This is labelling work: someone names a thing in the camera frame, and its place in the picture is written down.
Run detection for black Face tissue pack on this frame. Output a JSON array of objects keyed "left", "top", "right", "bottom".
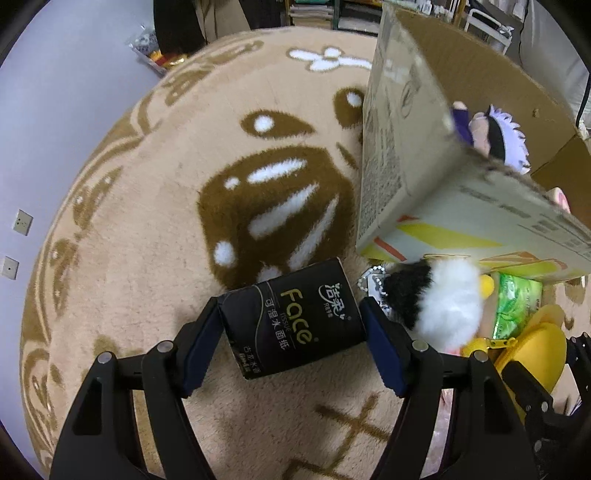
[{"left": 219, "top": 258, "right": 367, "bottom": 380}]

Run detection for yellow plush toy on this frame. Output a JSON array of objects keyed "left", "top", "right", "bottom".
[{"left": 461, "top": 304, "right": 567, "bottom": 394}]

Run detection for green tissue pack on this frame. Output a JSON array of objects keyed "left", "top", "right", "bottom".
[{"left": 491, "top": 273, "right": 543, "bottom": 340}]

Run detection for white fluffy pompom plush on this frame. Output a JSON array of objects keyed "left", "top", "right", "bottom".
[{"left": 383, "top": 257, "right": 495, "bottom": 353}]

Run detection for pink swirl plush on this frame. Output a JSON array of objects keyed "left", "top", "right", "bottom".
[{"left": 548, "top": 187, "right": 571, "bottom": 213}]

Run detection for open cardboard box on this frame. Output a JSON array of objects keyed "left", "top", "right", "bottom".
[{"left": 356, "top": 4, "right": 590, "bottom": 283}]

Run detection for white-haired anime plush doll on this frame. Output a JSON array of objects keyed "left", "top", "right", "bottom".
[{"left": 452, "top": 101, "right": 531, "bottom": 175}]

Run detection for beige patterned round rug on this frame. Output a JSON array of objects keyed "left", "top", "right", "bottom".
[{"left": 19, "top": 25, "right": 591, "bottom": 480}]

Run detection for cream hanging garment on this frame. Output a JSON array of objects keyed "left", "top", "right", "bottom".
[{"left": 519, "top": 1, "right": 588, "bottom": 97}]

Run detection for snack bags on floor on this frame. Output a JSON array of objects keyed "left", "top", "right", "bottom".
[{"left": 127, "top": 27, "right": 188, "bottom": 77}]

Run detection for white utility cart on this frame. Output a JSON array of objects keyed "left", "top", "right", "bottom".
[{"left": 464, "top": 7, "right": 514, "bottom": 55}]

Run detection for beige hanging coat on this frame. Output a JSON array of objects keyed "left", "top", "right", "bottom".
[{"left": 194, "top": 0, "right": 250, "bottom": 43}]

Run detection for stack of books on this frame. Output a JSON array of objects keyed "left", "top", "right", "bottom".
[{"left": 288, "top": 3, "right": 335, "bottom": 30}]

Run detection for white wall socket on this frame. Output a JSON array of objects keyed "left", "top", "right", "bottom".
[
  {"left": 13, "top": 209, "right": 33, "bottom": 236},
  {"left": 0, "top": 256, "right": 19, "bottom": 280}
]

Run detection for silver ball chain tag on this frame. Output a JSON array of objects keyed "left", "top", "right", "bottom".
[{"left": 356, "top": 265, "right": 394, "bottom": 320}]

